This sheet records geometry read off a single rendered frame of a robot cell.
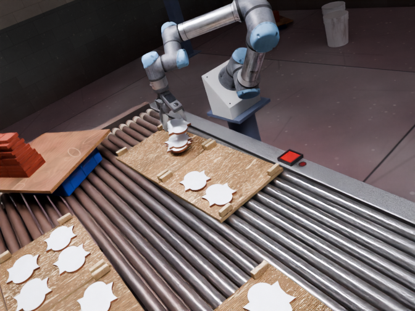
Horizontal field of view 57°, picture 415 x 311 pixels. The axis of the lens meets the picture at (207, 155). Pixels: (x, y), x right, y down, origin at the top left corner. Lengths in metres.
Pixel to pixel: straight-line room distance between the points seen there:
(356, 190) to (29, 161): 1.46
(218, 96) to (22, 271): 1.25
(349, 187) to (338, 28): 3.84
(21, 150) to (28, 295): 0.75
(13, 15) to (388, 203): 5.74
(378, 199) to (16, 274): 1.32
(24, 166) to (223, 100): 1.05
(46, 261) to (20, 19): 5.10
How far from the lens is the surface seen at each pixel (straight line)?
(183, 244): 1.37
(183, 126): 1.78
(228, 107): 2.08
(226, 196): 1.45
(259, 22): 1.59
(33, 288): 1.52
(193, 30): 1.71
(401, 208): 1.36
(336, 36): 5.18
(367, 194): 1.41
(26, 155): 2.00
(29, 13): 6.43
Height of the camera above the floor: 1.85
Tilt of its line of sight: 32 degrees down
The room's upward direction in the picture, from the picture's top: 18 degrees counter-clockwise
